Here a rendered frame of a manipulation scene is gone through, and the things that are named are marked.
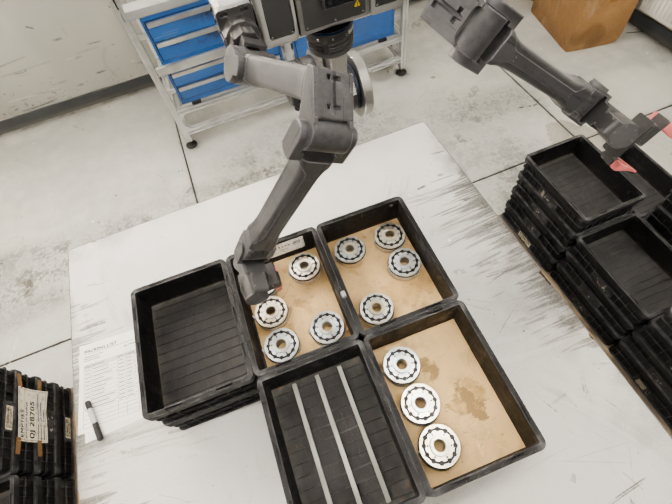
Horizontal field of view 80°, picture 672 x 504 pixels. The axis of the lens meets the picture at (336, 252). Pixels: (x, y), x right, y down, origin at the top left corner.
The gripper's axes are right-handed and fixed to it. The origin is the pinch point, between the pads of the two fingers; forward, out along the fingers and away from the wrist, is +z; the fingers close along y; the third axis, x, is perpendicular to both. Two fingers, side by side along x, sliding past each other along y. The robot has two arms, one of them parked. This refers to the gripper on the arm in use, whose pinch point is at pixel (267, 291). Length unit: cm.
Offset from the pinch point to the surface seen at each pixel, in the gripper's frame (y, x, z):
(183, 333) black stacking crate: -30.7, 2.3, 11.1
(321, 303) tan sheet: 12.7, -3.7, 13.6
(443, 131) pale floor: 124, 122, 109
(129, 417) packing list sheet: -56, -13, 22
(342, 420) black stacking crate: 7.7, -38.0, 12.2
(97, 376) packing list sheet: -66, 4, 22
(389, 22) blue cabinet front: 115, 193, 69
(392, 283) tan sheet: 35.8, -5.3, 15.1
